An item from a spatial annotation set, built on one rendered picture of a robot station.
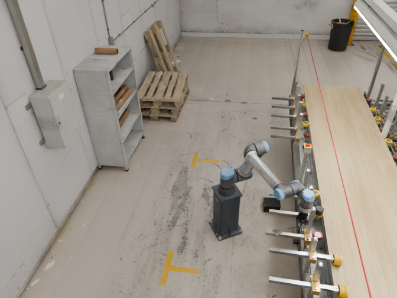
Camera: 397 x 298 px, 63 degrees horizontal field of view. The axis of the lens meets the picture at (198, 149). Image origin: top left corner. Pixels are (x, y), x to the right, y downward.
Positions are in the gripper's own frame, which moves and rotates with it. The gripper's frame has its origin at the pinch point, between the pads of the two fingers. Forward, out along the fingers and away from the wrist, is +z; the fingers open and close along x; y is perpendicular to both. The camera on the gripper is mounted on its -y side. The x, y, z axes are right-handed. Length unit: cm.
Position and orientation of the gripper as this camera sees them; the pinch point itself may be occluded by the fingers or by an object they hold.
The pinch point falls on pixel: (300, 224)
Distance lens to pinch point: 278.6
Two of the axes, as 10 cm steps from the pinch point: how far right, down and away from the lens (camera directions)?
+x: 9.8, 0.9, -1.7
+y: -1.9, 5.8, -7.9
